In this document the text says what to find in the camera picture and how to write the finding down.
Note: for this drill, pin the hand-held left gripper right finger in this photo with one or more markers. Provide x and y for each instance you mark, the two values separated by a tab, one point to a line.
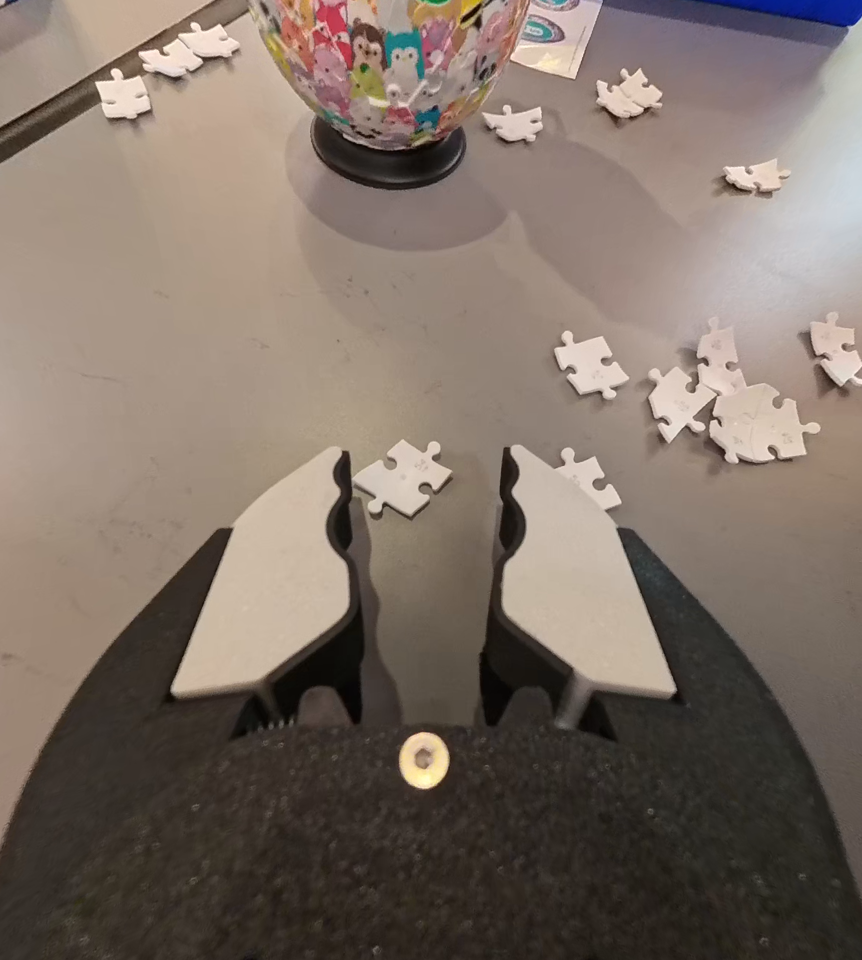
581	600

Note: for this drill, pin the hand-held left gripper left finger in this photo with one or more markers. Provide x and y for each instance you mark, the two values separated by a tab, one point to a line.
266	600

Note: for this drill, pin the black ball stand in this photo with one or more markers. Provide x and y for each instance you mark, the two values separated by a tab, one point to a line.
389	158

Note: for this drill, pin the colourful puzzle ball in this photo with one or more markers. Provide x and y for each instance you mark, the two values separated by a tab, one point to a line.
386	68

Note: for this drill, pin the puzzle instruction leaflet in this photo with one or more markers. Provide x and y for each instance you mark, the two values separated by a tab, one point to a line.
558	38

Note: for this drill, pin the blue plastic bin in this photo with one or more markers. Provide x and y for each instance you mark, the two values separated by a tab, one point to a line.
791	9

